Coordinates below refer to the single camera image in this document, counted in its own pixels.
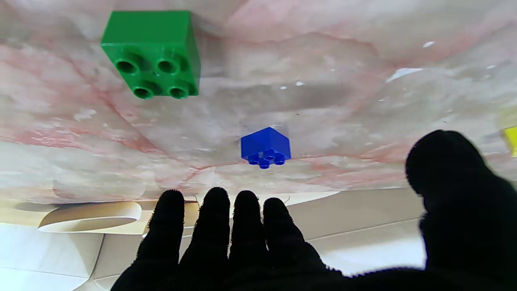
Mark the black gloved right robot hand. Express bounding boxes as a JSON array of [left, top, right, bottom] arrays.
[[110, 129, 517, 291]]

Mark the blue toy brick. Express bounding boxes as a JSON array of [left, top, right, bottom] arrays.
[[241, 127, 292, 169]]

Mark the yellow toy brick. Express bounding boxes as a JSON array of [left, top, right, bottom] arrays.
[[502, 126, 517, 158]]

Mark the green toy brick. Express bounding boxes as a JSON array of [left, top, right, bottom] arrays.
[[100, 10, 201, 100]]

